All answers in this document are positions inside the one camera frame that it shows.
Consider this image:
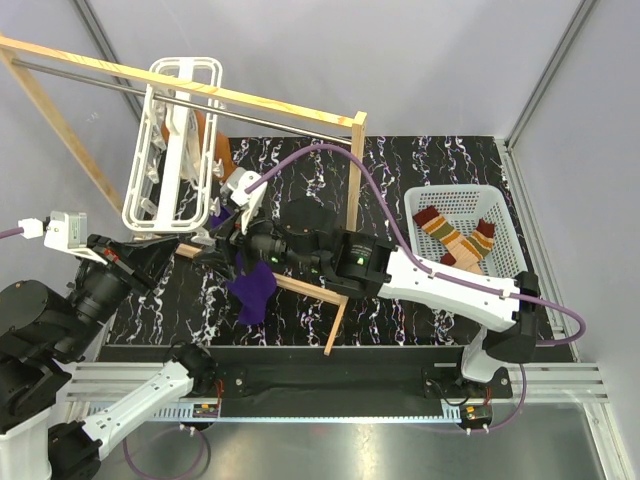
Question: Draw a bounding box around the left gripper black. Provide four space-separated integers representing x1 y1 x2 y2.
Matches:
57 230 184 357

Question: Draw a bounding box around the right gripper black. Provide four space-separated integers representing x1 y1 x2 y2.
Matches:
193 201 325 284

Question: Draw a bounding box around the purple sock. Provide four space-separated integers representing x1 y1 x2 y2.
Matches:
211 208 277 326

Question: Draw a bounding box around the white plastic clip hanger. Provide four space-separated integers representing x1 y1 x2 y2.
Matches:
121 85 224 243

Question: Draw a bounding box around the striped sock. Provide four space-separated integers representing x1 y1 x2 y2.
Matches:
440 219 495 270
413 206 495 275

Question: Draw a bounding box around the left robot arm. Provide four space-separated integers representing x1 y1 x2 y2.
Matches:
1 235 216 479

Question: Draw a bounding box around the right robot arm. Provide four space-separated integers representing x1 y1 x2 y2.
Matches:
194 198 539 397

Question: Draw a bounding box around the orange sock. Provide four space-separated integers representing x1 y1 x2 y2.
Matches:
161 107 236 185

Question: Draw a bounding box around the steel rack rod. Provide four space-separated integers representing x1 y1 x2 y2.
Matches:
10 59 351 146

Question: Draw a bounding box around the white plastic basket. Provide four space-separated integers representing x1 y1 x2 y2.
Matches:
404 184 528 278

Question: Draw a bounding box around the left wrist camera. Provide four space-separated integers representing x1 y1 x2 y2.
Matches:
44 211 91 258

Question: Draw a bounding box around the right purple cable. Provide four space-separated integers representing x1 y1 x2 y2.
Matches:
244 142 586 436

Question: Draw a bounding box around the wooden hanging rack frame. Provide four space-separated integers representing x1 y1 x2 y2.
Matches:
0 34 369 357

